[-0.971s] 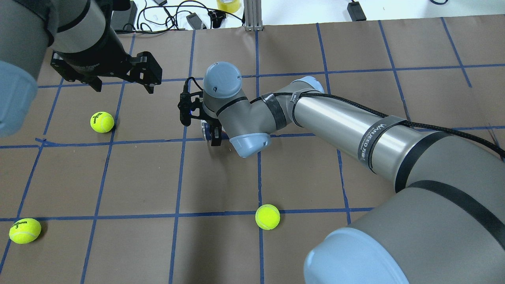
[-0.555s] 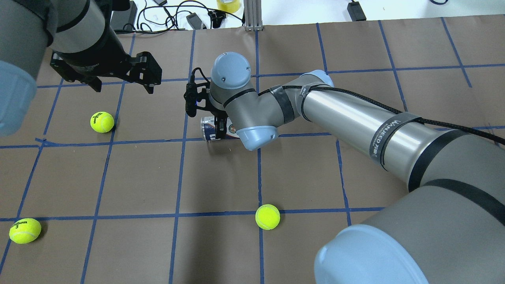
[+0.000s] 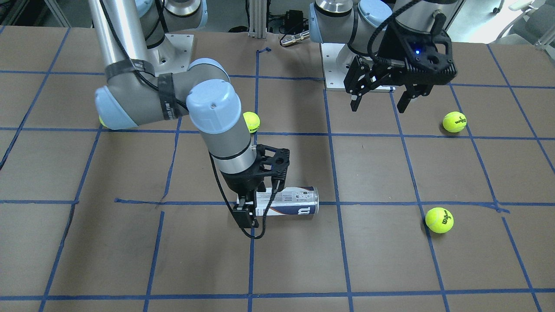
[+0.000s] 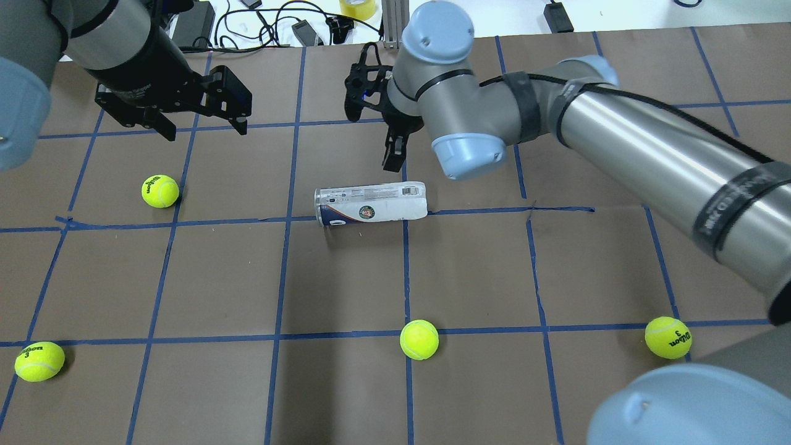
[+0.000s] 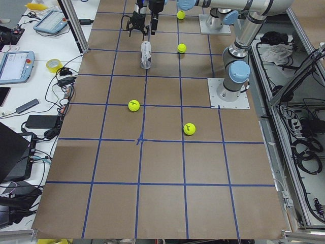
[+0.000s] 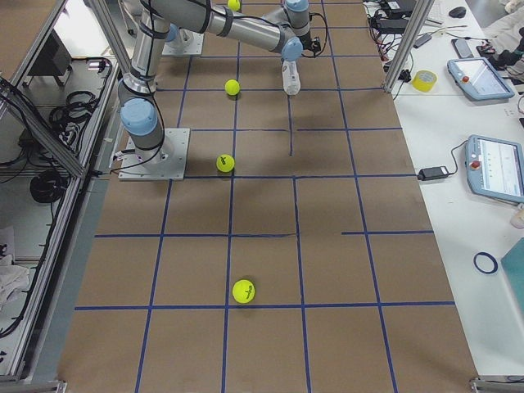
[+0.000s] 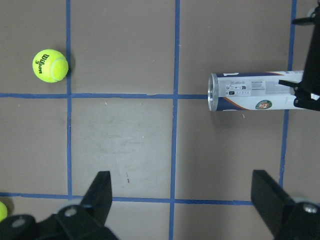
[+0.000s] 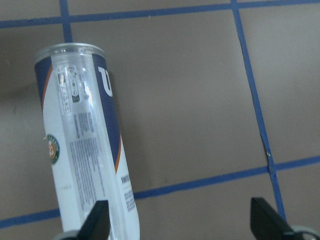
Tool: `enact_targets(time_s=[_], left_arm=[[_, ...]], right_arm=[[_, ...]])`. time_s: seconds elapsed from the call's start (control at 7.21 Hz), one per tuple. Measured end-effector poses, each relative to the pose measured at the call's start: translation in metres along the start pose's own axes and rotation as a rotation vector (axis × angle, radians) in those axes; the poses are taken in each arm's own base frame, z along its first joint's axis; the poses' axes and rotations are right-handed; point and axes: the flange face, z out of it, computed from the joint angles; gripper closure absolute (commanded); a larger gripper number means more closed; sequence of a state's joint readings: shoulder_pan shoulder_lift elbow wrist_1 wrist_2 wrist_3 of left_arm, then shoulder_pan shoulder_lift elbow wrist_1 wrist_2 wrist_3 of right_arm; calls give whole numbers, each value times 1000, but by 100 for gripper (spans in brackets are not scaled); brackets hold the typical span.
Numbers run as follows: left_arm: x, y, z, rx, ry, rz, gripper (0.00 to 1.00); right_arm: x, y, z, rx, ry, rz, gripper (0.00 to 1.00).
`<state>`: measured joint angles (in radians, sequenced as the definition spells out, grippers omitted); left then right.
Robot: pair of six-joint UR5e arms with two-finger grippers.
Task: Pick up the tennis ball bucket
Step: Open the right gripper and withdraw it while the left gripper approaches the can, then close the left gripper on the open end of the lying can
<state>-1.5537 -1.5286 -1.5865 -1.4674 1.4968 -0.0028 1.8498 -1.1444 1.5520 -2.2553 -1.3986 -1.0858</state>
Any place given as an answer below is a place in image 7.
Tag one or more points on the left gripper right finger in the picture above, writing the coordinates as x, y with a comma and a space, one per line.
285, 217

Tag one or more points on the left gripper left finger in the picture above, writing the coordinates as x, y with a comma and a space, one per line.
83, 221

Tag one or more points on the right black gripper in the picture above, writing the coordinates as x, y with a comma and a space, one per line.
311, 75

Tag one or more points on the clear tennis ball can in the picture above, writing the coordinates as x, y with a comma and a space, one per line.
257, 91

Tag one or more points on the lower left tennis ball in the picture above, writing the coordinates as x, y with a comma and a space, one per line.
3, 211

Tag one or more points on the tennis ball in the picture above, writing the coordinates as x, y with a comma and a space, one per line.
3, 211
50, 66

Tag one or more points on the centre tennis ball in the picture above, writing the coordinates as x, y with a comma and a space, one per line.
50, 66

